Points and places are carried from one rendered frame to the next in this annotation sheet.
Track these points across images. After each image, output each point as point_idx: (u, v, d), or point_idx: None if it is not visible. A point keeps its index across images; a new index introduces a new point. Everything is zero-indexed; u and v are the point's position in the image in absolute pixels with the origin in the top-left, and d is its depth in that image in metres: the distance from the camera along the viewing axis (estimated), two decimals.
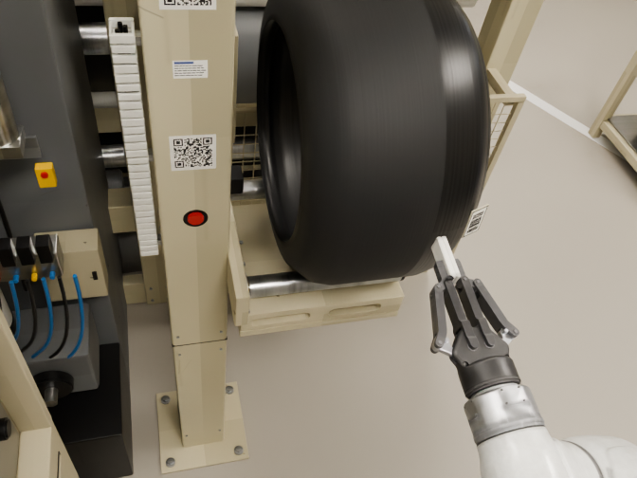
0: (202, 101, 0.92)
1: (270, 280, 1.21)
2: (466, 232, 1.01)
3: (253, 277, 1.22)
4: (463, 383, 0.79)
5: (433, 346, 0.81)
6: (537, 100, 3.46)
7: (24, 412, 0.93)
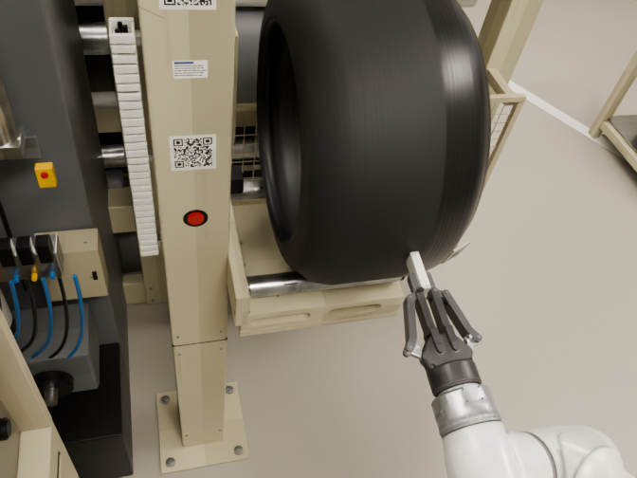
0: (202, 101, 0.92)
1: (271, 295, 1.23)
2: (446, 261, 1.09)
3: (255, 293, 1.21)
4: (430, 383, 0.89)
5: (405, 351, 0.91)
6: (537, 100, 3.46)
7: (24, 412, 0.93)
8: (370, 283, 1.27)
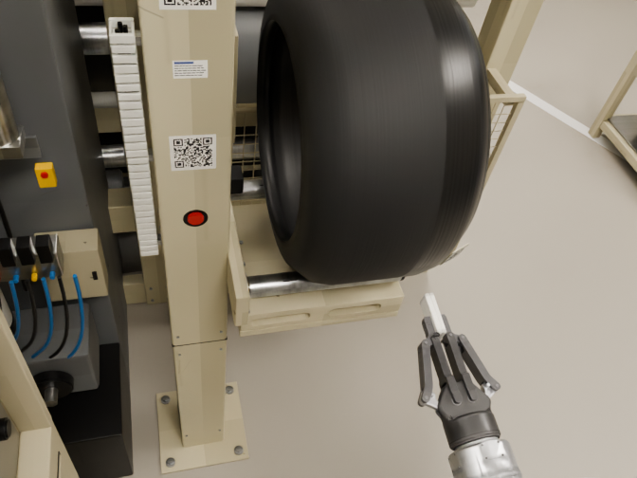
0: (202, 101, 0.92)
1: (271, 294, 1.22)
2: (445, 262, 1.10)
3: (255, 290, 1.20)
4: (447, 436, 0.86)
5: (420, 400, 0.87)
6: (537, 100, 3.46)
7: (24, 412, 0.93)
8: (371, 281, 1.27)
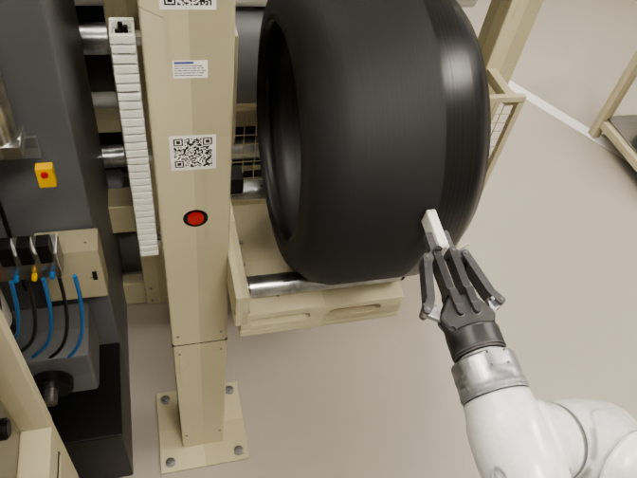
0: (202, 101, 0.92)
1: (271, 294, 1.22)
2: (445, 262, 1.10)
3: (255, 290, 1.20)
4: (450, 347, 0.82)
5: (422, 313, 0.84)
6: (537, 100, 3.46)
7: (24, 412, 0.93)
8: (371, 281, 1.27)
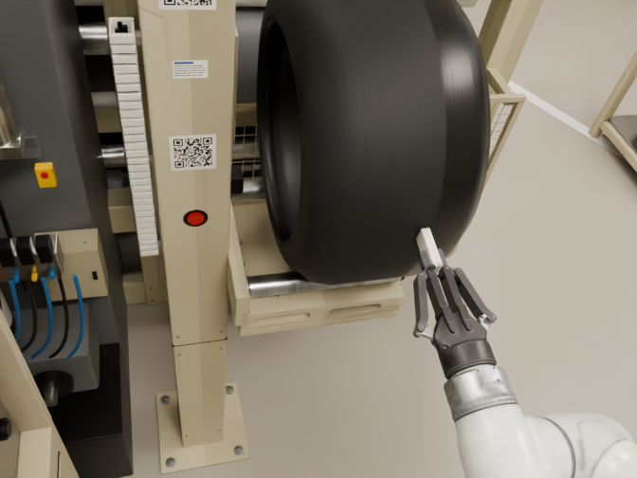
0: (202, 101, 0.92)
1: (269, 277, 1.22)
2: None
3: (252, 276, 1.22)
4: (443, 365, 0.85)
5: (415, 330, 0.86)
6: (537, 100, 3.46)
7: (24, 412, 0.93)
8: None
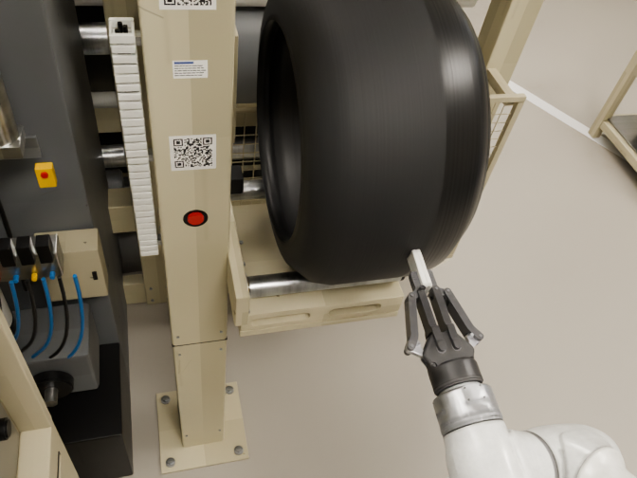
0: (202, 101, 0.92)
1: None
2: None
3: None
4: (431, 382, 0.89)
5: (406, 349, 0.91)
6: (537, 100, 3.46)
7: (24, 412, 0.93)
8: None
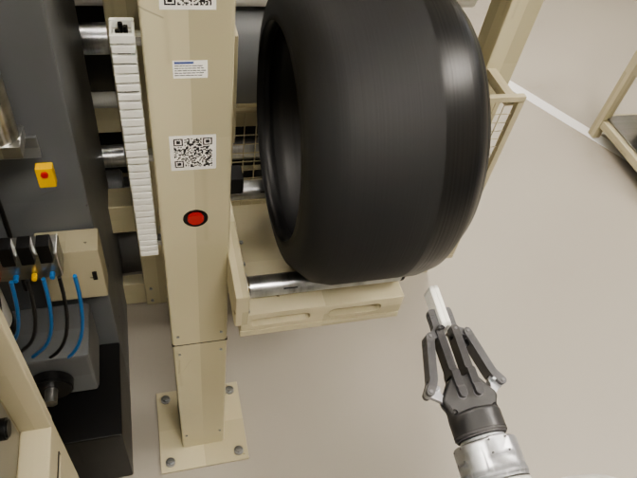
0: (202, 101, 0.92)
1: (270, 296, 1.23)
2: None
3: (255, 296, 1.21)
4: (452, 431, 0.84)
5: (425, 395, 0.86)
6: (537, 100, 3.46)
7: (24, 412, 0.93)
8: (369, 284, 1.28)
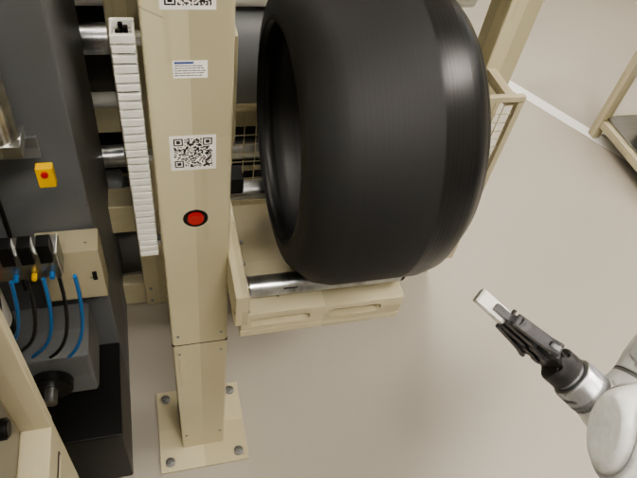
0: (202, 101, 0.92)
1: (270, 296, 1.23)
2: None
3: (255, 296, 1.21)
4: None
5: (522, 351, 1.22)
6: (537, 100, 3.46)
7: (24, 412, 0.93)
8: (369, 284, 1.28)
